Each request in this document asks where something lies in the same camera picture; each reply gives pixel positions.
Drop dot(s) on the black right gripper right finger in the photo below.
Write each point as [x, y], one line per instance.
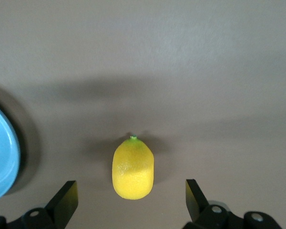
[200, 210]

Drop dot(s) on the blue plate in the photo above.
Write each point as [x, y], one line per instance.
[1, 155]

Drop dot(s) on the yellow lemon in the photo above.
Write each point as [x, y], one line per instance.
[133, 171]

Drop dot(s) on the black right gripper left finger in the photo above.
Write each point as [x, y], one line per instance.
[59, 207]

